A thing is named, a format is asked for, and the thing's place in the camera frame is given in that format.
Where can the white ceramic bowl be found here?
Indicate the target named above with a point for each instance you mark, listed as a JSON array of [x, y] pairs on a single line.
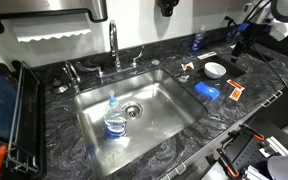
[[215, 70]]

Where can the steel paper towel dispenser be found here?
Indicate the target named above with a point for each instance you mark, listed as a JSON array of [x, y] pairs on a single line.
[[50, 8]]

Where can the grey rounded cover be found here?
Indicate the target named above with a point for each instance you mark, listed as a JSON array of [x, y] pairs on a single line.
[[285, 166]]

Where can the black wall soap dispenser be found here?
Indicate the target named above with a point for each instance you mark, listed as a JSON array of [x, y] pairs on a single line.
[[167, 6]]

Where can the metal sink drain strainer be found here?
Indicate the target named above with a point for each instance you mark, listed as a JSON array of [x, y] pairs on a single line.
[[132, 110]]

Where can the stainless steel sink basin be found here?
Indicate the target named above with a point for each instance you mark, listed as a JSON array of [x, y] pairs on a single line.
[[157, 110]]

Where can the blue sponge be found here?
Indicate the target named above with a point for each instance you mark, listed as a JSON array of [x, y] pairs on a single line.
[[206, 91]]

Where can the crumpled orange white wrapper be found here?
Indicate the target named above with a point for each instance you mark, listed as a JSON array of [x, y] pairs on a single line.
[[187, 66]]

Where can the orange white flat packet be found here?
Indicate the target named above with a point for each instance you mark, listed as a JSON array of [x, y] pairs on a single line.
[[235, 95], [235, 84]]

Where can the white paper towel sheet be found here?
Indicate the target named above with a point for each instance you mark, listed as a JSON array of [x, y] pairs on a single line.
[[52, 33]]

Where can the black countertop mat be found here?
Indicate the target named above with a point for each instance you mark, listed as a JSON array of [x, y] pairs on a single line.
[[232, 69]]

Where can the dark blue soap bottle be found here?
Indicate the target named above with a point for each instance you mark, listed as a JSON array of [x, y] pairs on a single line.
[[198, 40]]

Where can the black clamp with orange tip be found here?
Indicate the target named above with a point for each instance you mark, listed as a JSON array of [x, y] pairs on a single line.
[[252, 131], [228, 163]]

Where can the clear plastic water bottle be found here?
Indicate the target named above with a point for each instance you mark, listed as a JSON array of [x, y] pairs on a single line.
[[115, 120]]

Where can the white aluminium rails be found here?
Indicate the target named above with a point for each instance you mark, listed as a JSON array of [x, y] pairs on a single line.
[[274, 146]]

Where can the long white red packet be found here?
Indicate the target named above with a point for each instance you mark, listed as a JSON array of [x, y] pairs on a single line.
[[207, 55]]

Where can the clear plastic scrap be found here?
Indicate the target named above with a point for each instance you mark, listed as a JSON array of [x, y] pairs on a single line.
[[155, 62], [183, 79]]

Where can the chrome round countertop cap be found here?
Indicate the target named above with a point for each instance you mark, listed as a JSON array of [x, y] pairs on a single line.
[[59, 87]]

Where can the black wall plug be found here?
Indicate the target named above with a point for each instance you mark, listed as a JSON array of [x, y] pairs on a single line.
[[230, 20]]

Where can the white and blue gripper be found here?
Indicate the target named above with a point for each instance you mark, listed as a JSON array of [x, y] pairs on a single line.
[[249, 30]]

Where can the chrome gooseneck faucet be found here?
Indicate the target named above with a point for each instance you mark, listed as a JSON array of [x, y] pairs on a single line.
[[114, 43]]

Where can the black perforated panel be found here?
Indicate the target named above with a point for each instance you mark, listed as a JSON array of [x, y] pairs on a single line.
[[247, 150]]

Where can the small chrome side faucet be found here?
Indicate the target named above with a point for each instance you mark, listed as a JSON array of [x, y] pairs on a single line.
[[72, 74]]

